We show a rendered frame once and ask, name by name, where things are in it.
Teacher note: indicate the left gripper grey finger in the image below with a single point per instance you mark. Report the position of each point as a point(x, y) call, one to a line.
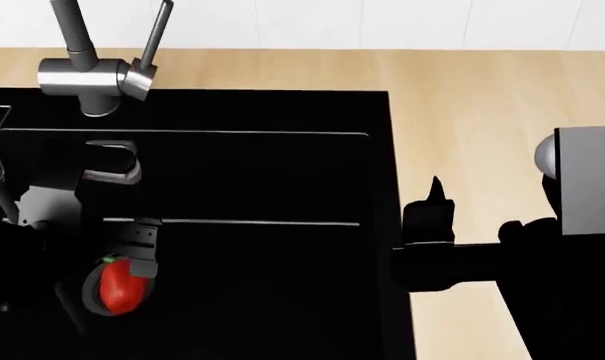
point(146, 268)

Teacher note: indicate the steel sink faucet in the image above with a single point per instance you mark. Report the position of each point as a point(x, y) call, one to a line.
point(82, 78)

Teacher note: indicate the steel sink overflow plate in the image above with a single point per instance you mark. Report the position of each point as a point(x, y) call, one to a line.
point(124, 163)

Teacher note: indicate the red bell pepper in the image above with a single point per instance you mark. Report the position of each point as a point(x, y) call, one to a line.
point(119, 287)

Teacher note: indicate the grey round robot joint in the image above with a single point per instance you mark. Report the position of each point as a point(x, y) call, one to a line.
point(545, 155)

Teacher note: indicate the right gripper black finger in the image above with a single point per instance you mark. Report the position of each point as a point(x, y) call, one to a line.
point(437, 191)

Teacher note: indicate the grey box robot housing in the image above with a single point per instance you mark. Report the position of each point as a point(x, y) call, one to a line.
point(592, 180)

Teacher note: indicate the black kitchen sink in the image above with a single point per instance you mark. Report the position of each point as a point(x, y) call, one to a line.
point(262, 176)

